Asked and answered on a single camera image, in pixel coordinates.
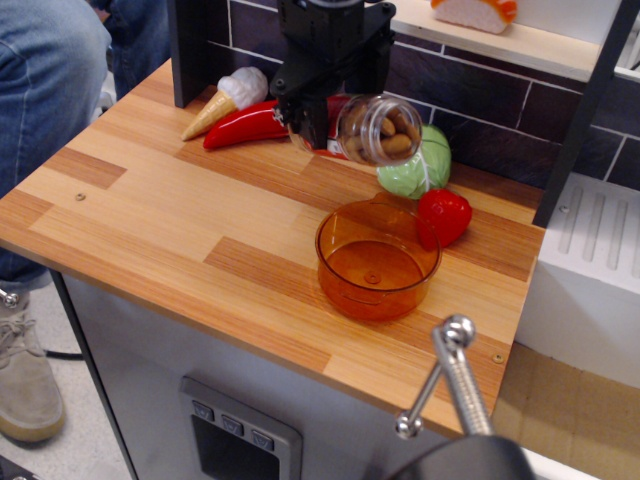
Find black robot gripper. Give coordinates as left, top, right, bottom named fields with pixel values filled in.
left=270, top=1, right=396, bottom=149

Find clear almond jar red label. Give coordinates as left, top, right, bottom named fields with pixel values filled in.
left=289, top=94, right=422, bottom=167

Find orange transparent plastic pot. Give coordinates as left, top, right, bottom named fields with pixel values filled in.
left=315, top=192, right=441, bottom=322

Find red toy chili pepper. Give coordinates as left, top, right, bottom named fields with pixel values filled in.
left=203, top=100, right=289, bottom=150

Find toy ice cream cone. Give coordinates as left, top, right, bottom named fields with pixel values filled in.
left=181, top=67, right=268, bottom=141

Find green toy cabbage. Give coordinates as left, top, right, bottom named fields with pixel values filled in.
left=377, top=125, right=452, bottom=200

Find red toy strawberry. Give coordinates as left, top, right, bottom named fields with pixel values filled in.
left=418, top=189, right=473, bottom=248

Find toy salmon sushi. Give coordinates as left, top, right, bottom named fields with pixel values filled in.
left=430, top=0, right=518, bottom=34

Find light wooden shelf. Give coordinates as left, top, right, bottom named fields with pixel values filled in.
left=391, top=1, right=601, bottom=82

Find person leg blue jeans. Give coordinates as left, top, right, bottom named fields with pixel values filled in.
left=0, top=0, right=171, bottom=294

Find white toy sink unit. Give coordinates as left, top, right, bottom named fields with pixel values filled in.
left=516, top=174, right=639, bottom=387

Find grey oven control panel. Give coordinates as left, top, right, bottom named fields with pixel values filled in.
left=180, top=376, right=303, bottom=480

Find black clamp body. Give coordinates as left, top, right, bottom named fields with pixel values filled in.
left=387, top=435, right=536, bottom=480

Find beige suede shoe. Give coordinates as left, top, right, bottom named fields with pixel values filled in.
left=1, top=292, right=65, bottom=443

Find black shelf post left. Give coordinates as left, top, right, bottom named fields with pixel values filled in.
left=167, top=0, right=229, bottom=108

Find black shelf post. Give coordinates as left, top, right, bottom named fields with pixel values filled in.
left=532, top=0, right=639, bottom=228
left=167, top=0, right=229, bottom=108

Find black shelf post right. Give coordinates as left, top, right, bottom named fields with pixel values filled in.
left=532, top=0, right=639, bottom=228

